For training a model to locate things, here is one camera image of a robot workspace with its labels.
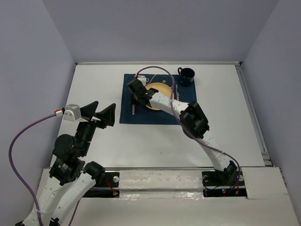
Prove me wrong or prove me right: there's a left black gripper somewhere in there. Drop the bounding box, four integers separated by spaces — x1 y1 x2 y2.
77 100 117 155

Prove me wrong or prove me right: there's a blue embroidered cloth placemat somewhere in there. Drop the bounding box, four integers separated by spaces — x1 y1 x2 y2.
119 74 197 125

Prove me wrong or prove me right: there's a yellow plate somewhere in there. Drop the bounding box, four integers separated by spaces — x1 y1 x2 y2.
146 82 174 113

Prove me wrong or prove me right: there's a dark blue mug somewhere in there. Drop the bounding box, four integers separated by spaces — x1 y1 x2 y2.
177 67 195 87

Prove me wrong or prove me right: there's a knife with pink handle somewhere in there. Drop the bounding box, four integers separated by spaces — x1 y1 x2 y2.
176 87 180 101

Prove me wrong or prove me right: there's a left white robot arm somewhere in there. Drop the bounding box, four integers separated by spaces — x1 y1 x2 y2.
9 101 119 226

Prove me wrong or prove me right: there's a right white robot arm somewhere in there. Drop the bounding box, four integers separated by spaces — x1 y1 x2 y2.
127 78 241 187

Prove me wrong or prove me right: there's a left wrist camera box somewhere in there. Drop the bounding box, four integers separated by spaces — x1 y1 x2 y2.
63 104 81 121

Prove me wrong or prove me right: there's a metal table edge rail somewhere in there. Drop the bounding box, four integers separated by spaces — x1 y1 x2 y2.
46 166 276 171

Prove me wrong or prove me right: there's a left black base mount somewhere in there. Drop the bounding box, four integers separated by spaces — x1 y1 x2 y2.
83 171 120 198

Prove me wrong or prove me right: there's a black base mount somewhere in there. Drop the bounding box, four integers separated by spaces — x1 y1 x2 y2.
202 170 247 198
83 171 120 198

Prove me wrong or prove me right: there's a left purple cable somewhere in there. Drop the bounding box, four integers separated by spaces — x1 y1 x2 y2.
8 108 82 226

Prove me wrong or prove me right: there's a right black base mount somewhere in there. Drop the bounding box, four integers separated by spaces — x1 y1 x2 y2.
202 170 247 198

